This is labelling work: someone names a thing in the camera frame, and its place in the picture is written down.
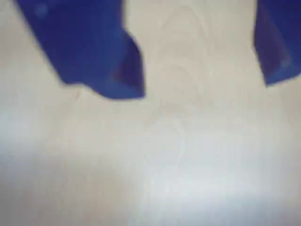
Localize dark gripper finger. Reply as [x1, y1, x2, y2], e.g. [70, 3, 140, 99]
[253, 0, 301, 87]
[14, 0, 146, 101]

